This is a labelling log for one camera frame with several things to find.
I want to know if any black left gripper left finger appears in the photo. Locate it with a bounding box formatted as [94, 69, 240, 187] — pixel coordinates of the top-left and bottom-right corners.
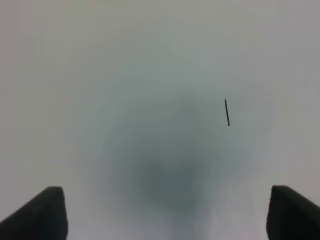
[0, 186, 68, 240]

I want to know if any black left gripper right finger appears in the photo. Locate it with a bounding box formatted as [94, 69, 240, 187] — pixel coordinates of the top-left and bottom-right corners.
[266, 185, 320, 240]

